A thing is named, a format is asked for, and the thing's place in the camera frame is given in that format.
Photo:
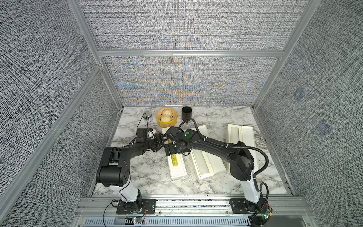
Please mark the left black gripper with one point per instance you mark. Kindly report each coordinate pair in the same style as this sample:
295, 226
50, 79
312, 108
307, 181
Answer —
159, 143

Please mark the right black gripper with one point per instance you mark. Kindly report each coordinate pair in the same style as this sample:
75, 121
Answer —
171, 151

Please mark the white wrap dispenser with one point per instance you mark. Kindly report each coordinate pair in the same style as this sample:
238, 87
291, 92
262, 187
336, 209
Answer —
248, 139
205, 164

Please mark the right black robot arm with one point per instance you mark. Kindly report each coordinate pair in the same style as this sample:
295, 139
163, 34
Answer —
237, 155

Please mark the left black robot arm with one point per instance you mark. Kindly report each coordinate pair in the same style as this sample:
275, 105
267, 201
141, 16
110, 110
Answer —
114, 167

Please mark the small silver lidded jar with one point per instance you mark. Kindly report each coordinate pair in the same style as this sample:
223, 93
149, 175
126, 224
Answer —
147, 116

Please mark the yellow bowl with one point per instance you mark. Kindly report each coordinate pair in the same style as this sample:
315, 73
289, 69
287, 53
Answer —
168, 124

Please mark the black cup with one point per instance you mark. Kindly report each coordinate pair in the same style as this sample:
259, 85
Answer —
186, 114

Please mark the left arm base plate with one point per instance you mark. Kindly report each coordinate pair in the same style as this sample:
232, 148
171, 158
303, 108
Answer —
139, 207

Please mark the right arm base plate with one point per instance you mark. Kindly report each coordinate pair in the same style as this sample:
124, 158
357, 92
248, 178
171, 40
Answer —
243, 206

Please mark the aluminium front rail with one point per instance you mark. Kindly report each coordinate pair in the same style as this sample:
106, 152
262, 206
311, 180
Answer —
193, 211

